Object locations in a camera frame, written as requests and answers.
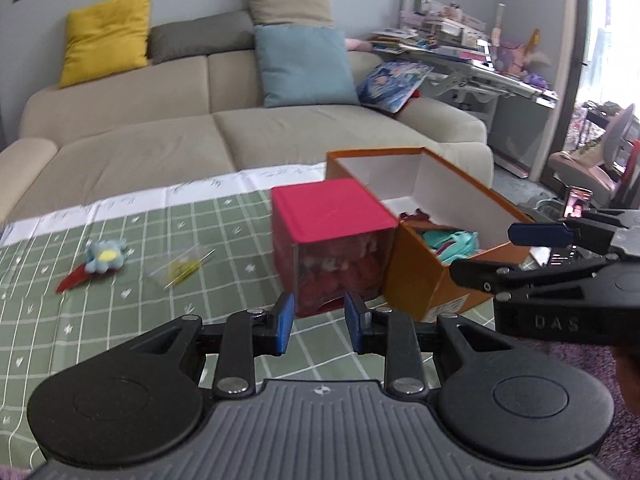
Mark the green grid tablecloth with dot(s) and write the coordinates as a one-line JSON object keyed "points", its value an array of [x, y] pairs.
{"points": [[43, 332]]}

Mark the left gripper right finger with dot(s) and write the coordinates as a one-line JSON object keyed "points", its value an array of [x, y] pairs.
{"points": [[391, 334]]}

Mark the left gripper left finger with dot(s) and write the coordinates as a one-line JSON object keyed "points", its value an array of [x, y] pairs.
{"points": [[244, 336]]}

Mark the clear bag yellow items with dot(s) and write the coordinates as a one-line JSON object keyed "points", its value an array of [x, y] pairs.
{"points": [[173, 268]]}

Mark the yellow cushion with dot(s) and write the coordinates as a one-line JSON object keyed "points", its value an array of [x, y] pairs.
{"points": [[108, 38]]}

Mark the teal plush pouch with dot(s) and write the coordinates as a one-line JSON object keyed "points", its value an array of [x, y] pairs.
{"points": [[451, 245]]}

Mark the grey pink desk chair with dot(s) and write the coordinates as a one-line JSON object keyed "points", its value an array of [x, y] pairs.
{"points": [[587, 167]]}

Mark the small blue plush toy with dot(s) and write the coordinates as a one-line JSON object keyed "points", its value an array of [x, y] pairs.
{"points": [[105, 256]]}

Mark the red lidded clear box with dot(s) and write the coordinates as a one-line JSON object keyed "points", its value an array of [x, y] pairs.
{"points": [[329, 238]]}

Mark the beige fabric sofa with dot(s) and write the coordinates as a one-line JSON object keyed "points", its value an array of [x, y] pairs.
{"points": [[195, 118]]}

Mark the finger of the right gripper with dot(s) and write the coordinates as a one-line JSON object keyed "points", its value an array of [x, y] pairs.
{"points": [[494, 277], [538, 234]]}

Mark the grey knitted cushion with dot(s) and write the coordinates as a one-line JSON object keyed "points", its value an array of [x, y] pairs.
{"points": [[219, 33]]}

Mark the dark red cloth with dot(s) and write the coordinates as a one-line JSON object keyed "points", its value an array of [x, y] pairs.
{"points": [[77, 277]]}

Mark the purple fluffy rug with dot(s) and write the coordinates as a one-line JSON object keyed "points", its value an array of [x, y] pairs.
{"points": [[548, 410]]}

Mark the blue anime print cushion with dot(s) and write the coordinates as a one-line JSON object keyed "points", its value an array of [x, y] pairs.
{"points": [[391, 85]]}

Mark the light blue cushion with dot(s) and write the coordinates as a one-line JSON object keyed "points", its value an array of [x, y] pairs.
{"points": [[303, 65]]}

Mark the beige cushion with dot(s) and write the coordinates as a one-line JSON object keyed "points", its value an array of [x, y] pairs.
{"points": [[314, 13]]}

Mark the cluttered white desk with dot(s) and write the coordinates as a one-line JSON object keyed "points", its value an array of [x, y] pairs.
{"points": [[467, 72]]}

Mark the orange cardboard box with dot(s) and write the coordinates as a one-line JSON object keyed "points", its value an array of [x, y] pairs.
{"points": [[410, 179]]}

